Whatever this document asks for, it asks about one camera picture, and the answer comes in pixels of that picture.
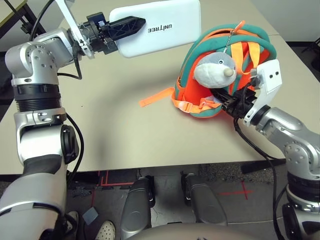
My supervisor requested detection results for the grey robot right leg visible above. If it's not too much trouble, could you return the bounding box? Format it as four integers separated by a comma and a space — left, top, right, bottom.
180, 171, 228, 227

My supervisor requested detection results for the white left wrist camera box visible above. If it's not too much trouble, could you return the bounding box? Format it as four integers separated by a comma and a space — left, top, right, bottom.
53, 0, 95, 60

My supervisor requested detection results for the grey robot leg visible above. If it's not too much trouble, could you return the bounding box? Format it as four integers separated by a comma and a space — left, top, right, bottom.
180, 171, 228, 227
120, 176, 156, 240

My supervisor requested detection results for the grey robot left leg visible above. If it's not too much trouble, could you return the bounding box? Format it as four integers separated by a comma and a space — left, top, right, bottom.
120, 176, 156, 240

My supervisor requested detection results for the small grey square plate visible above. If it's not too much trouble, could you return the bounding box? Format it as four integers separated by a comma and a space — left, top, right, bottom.
83, 207, 98, 225

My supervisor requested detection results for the black-framed side table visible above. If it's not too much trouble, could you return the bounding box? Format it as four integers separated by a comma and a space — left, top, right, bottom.
0, 0, 47, 38

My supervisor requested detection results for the white perforated shoe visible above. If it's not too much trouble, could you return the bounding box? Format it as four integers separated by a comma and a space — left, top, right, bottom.
96, 219, 116, 240

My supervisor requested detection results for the orange teal backpack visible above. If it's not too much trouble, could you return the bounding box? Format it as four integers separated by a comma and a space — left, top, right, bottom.
138, 21, 278, 118

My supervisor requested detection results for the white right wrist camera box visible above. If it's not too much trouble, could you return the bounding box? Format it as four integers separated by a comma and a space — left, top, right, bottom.
243, 59, 283, 126

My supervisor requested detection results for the silver ball chain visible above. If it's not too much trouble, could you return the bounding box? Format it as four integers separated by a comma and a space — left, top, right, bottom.
224, 26, 237, 55

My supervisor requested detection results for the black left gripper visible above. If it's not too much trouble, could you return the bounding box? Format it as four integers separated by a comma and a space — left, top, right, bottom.
82, 12, 146, 55

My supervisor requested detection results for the grey white plush toy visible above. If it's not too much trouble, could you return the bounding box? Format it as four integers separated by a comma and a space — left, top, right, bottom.
193, 53, 238, 90

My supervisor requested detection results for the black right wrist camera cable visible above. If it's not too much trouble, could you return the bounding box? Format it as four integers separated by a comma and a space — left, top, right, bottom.
233, 82, 287, 240

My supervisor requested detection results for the grey robot torso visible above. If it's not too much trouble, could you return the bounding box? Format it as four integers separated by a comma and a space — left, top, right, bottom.
129, 222, 276, 240

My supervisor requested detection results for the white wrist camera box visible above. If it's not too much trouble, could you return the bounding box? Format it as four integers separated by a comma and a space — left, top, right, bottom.
53, 0, 95, 60
243, 59, 283, 126

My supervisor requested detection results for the white rectangular Unitree box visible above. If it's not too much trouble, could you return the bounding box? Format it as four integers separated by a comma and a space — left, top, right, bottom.
108, 0, 202, 59

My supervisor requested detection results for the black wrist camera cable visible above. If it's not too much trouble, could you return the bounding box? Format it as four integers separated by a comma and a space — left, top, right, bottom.
29, 0, 83, 81
233, 82, 287, 240

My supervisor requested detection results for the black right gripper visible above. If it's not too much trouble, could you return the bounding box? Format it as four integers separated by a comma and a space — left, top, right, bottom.
212, 89, 257, 120

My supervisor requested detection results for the black left wrist camera cable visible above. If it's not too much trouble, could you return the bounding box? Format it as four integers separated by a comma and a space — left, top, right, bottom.
29, 0, 83, 81

